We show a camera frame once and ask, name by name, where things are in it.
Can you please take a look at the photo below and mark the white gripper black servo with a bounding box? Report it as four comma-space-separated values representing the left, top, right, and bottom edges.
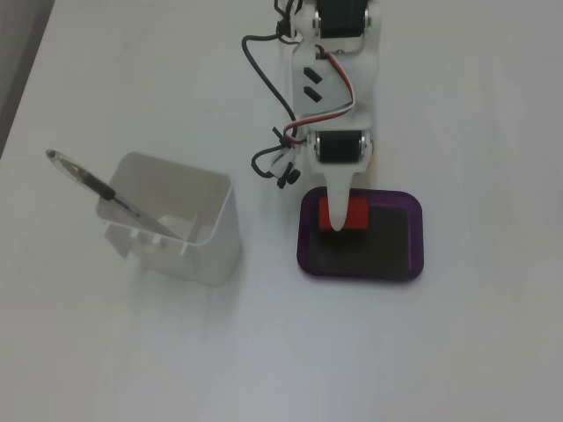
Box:
305, 127, 375, 233

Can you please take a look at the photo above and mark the red cube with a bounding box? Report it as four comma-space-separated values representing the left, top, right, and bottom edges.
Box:
317, 196, 369, 232

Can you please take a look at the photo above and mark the purple plastic tray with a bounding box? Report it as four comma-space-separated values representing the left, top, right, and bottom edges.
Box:
296, 186, 427, 282

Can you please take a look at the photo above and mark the white plastic pen holder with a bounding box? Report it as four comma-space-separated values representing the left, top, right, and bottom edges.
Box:
95, 151, 242, 287

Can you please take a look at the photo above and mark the black ballpoint pen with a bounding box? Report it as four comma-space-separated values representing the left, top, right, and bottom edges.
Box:
45, 148, 184, 241

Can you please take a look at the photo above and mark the black cable with tie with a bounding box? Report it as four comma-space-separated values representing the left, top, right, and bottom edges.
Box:
250, 126, 305, 191

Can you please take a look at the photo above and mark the red white black servo wire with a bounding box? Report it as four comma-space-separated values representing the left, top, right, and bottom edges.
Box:
283, 46, 357, 144

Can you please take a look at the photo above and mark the long black cable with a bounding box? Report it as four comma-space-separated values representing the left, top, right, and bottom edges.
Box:
241, 33, 296, 120

